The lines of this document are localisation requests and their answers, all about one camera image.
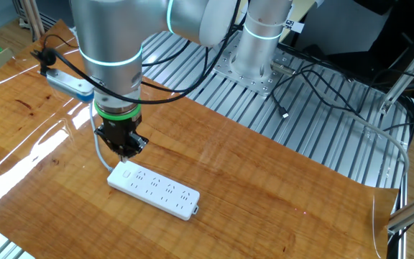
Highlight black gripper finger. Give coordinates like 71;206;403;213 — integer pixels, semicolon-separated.
121;132;150;163
93;124;124;163

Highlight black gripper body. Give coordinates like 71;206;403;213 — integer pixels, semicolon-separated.
100;116;142;145

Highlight white power strip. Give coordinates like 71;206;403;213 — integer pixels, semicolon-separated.
106;160;201;222

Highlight wood-grain table mat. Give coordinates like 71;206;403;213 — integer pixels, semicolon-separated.
0;19;399;259

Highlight wooden sticks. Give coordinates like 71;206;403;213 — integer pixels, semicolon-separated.
22;0;46;40

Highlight white printed tag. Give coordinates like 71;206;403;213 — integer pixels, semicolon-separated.
284;18;305;34

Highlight grey power strip cable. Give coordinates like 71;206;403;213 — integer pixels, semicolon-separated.
88;103;115;173

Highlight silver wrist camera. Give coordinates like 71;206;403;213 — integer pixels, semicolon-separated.
40;68;96;104

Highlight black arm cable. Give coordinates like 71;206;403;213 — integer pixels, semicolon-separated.
29;0;251;106

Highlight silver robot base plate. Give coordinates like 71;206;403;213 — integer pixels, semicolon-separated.
210;30;294;97

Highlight black USB cable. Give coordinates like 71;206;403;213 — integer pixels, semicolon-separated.
268;68;364;119

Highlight silver cable connector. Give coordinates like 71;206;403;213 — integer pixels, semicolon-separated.
270;61;297;76

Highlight thick grey cable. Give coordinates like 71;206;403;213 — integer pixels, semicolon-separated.
302;77;411;181

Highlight black cable bundle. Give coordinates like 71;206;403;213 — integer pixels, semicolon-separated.
382;96;414;152

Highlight slanted aluminium frame profile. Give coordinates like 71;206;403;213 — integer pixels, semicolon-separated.
379;28;414;115

